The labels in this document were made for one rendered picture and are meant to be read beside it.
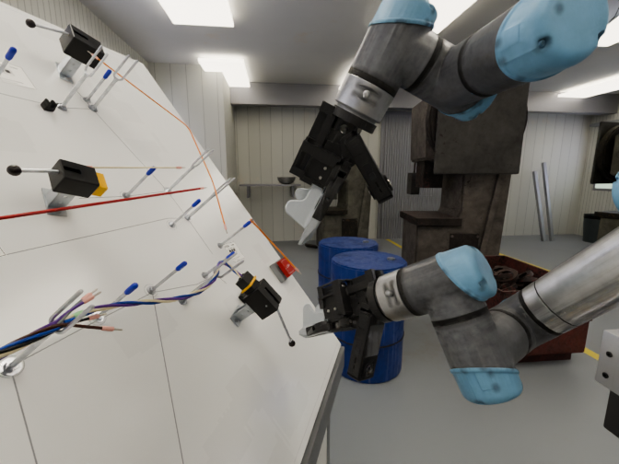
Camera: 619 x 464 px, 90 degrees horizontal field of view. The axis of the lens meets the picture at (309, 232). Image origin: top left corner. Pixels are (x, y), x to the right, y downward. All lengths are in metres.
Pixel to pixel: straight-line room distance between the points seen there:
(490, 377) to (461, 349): 0.04
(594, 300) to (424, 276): 0.20
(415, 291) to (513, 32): 0.30
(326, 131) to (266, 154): 5.97
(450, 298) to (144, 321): 0.43
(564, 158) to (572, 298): 8.62
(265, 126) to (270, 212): 1.69
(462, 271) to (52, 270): 0.52
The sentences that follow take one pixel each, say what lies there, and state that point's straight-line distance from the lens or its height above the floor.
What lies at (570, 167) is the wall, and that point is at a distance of 9.24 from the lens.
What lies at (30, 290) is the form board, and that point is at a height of 1.22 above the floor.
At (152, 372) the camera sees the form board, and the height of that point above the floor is 1.10.
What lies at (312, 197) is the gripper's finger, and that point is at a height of 1.32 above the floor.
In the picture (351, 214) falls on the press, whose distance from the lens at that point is 5.64.
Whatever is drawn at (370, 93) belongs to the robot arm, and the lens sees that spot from 0.46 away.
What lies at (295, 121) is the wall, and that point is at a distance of 6.52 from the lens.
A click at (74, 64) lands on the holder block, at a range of 0.83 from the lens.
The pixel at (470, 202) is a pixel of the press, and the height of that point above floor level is 1.05.
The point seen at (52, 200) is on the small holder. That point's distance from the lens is 0.56.
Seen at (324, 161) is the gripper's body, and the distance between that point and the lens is 0.47.
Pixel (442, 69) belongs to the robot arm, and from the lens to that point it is 0.48.
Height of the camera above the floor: 1.36
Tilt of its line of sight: 10 degrees down
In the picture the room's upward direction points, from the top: straight up
